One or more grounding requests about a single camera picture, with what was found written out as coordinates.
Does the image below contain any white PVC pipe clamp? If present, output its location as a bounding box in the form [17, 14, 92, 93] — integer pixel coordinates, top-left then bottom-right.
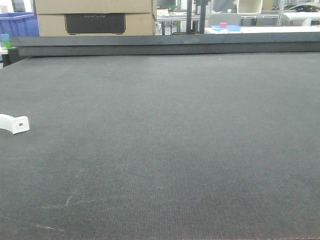
[0, 114, 30, 134]

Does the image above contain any blue tray with red block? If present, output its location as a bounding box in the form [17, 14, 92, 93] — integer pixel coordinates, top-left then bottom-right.
[211, 22, 242, 34]

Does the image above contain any lower cardboard box black panel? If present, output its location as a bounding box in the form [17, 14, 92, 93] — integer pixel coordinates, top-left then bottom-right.
[36, 12, 157, 37]

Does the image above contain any upper cardboard box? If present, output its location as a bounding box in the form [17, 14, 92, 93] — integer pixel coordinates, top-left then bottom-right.
[34, 0, 157, 14]

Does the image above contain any dark foam board stack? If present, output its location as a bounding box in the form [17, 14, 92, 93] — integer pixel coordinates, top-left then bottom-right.
[10, 32, 320, 57]

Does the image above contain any blue plastic crate background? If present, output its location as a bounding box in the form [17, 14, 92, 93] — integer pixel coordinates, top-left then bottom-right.
[0, 12, 40, 37]

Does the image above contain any black vertical post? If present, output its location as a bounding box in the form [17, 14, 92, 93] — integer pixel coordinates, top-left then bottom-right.
[186, 0, 208, 35]

